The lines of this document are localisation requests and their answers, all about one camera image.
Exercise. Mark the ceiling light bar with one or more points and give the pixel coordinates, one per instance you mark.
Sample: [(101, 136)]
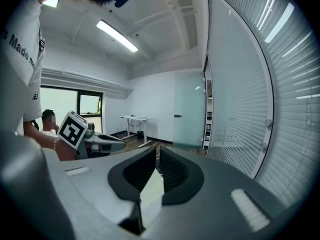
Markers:
[(117, 35), (50, 2)]

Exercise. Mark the white printed t-shirt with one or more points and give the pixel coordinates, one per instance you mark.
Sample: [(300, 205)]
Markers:
[(17, 59)]

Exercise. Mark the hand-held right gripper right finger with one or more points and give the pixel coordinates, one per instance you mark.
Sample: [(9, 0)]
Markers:
[(220, 184)]

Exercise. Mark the white shelf unit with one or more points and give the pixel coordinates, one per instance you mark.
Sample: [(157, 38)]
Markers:
[(208, 129)]

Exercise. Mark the glass wall with blinds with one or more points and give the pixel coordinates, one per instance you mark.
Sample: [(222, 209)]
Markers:
[(250, 84)]

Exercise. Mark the round metal glass fitting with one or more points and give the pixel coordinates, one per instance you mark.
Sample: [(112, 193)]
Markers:
[(268, 122), (263, 146)]

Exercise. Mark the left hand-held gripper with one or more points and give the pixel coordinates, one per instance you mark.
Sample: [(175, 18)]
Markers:
[(72, 130)]

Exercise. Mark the frosted glass door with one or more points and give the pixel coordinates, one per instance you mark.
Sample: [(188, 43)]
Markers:
[(188, 109)]

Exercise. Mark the black trash bin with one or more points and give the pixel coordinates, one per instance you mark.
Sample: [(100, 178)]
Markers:
[(140, 134)]

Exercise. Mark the white standing desk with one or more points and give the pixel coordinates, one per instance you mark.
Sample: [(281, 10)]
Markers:
[(137, 118)]

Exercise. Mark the black framed window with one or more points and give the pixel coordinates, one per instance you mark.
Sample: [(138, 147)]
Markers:
[(62, 101)]

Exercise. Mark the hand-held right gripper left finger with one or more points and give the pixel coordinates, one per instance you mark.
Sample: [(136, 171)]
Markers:
[(95, 184)]

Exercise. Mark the person's left forearm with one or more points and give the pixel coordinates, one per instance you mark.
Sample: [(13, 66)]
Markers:
[(47, 141)]

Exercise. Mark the white ribbed blind housing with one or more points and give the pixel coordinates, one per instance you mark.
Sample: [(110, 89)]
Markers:
[(85, 81)]

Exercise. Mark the person's left hand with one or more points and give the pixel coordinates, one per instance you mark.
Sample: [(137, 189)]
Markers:
[(100, 148)]

